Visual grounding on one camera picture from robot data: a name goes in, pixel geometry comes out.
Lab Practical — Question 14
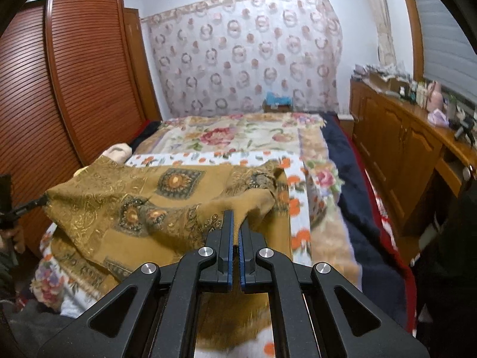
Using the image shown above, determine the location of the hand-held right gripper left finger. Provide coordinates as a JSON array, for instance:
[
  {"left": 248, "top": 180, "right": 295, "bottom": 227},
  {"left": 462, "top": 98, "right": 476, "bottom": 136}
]
[{"left": 37, "top": 210, "right": 235, "bottom": 358}]

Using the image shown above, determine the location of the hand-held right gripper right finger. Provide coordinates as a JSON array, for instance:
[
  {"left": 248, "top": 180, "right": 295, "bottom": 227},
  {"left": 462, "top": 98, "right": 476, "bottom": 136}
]
[{"left": 238, "top": 218, "right": 431, "bottom": 358}]

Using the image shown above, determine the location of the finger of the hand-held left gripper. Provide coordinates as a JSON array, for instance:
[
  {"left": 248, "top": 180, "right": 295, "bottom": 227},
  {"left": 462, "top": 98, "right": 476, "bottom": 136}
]
[{"left": 11, "top": 197, "right": 50, "bottom": 217}]

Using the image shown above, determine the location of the brown patterned garment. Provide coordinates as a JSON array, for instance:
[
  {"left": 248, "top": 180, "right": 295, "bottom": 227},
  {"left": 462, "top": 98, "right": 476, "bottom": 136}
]
[{"left": 45, "top": 157, "right": 293, "bottom": 347}]

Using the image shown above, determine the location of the person's left hand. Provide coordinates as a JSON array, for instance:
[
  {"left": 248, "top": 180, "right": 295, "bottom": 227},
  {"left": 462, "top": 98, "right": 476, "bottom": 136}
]
[{"left": 0, "top": 227, "right": 26, "bottom": 255}]

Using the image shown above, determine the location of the orange fruit print sheet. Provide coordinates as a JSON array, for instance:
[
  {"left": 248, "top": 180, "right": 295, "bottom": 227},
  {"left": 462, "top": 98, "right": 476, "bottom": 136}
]
[{"left": 37, "top": 152, "right": 314, "bottom": 358}]

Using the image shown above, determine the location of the navy blanket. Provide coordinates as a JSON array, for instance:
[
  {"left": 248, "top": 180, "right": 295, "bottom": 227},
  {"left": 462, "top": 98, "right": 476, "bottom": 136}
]
[{"left": 322, "top": 114, "right": 411, "bottom": 329}]

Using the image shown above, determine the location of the floral blanket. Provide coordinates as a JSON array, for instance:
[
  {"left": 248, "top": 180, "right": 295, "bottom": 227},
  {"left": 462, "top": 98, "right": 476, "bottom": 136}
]
[{"left": 30, "top": 114, "right": 362, "bottom": 306}]

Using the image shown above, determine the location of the wooden louvred wardrobe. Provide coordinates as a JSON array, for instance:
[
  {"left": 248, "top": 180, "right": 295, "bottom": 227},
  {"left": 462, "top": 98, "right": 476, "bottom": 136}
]
[{"left": 0, "top": 0, "right": 162, "bottom": 258}]

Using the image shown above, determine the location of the black and red cloth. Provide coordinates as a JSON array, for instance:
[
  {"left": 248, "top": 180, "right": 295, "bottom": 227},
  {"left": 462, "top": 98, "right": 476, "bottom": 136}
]
[{"left": 130, "top": 119, "right": 163, "bottom": 146}]

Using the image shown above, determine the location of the blue item on box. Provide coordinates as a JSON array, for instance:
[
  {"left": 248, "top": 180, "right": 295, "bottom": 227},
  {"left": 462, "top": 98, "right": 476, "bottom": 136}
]
[{"left": 262, "top": 100, "right": 293, "bottom": 112}]

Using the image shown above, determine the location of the blue cloth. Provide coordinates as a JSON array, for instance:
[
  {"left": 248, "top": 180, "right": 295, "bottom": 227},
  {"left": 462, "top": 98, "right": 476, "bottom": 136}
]
[{"left": 265, "top": 91, "right": 293, "bottom": 106}]

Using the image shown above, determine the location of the grey trash bin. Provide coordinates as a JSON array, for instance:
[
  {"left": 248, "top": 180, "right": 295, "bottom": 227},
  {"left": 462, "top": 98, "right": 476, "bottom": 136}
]
[{"left": 419, "top": 218, "right": 446, "bottom": 252}]

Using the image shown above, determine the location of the wooden cabinet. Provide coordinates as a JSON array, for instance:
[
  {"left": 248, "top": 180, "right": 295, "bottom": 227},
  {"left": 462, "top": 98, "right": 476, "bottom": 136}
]
[{"left": 348, "top": 76, "right": 477, "bottom": 237}]

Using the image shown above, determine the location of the circle print sheer curtain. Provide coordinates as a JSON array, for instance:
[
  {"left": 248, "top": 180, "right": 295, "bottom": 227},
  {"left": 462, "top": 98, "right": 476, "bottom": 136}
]
[{"left": 143, "top": 0, "right": 343, "bottom": 118}]

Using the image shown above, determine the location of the cardboard box with papers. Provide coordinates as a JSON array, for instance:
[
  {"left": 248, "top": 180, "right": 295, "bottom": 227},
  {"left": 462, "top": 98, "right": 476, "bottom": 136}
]
[{"left": 367, "top": 65, "right": 408, "bottom": 92}]

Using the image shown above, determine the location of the pink thermos jug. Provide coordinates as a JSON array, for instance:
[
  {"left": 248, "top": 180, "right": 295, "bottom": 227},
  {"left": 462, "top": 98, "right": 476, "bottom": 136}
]
[{"left": 427, "top": 81, "right": 444, "bottom": 110}]

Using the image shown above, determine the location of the beige patterned side curtain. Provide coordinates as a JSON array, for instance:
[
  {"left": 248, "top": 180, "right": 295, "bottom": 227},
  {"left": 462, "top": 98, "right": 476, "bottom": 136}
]
[{"left": 352, "top": 0, "right": 397, "bottom": 70}]

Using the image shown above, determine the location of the grey window blind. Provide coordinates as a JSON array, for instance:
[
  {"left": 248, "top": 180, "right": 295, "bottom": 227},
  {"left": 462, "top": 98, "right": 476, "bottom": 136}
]
[{"left": 413, "top": 0, "right": 477, "bottom": 101}]

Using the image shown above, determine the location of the black camera on tripod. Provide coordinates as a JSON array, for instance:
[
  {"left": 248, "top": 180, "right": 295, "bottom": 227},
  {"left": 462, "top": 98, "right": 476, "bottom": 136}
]
[{"left": 453, "top": 114, "right": 476, "bottom": 140}]

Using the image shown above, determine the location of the wooden window frame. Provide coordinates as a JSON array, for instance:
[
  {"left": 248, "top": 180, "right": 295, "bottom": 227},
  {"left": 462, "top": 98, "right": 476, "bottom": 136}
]
[{"left": 395, "top": 0, "right": 427, "bottom": 83}]

